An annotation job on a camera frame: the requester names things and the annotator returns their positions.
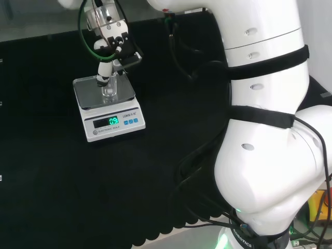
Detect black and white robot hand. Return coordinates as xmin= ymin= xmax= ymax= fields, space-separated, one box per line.
xmin=93 ymin=22 xmax=144 ymax=88

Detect clear glass 100 mL beaker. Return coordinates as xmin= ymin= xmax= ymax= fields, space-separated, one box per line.
xmin=101 ymin=73 xmax=119 ymax=101

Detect white electronic balance steel pan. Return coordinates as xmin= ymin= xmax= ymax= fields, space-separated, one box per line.
xmin=72 ymin=74 xmax=147 ymax=143

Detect black bench cloth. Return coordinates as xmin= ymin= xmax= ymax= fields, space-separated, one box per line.
xmin=0 ymin=11 xmax=332 ymax=249

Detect yellow stop button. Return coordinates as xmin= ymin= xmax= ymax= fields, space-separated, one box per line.
xmin=308 ymin=190 xmax=332 ymax=227

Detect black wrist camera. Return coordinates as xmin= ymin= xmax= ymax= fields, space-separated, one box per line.
xmin=107 ymin=32 xmax=133 ymax=57

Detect green cable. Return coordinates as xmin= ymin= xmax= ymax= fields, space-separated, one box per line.
xmin=78 ymin=0 xmax=118 ymax=62

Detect black cable with connector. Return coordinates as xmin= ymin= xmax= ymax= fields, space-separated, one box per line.
xmin=163 ymin=11 xmax=205 ymax=82

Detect black arm strap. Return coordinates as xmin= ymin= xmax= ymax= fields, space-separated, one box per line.
xmin=228 ymin=105 xmax=296 ymax=130
xmin=225 ymin=45 xmax=311 ymax=81

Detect thin black cable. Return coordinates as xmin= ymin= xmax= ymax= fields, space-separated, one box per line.
xmin=292 ymin=118 xmax=332 ymax=246

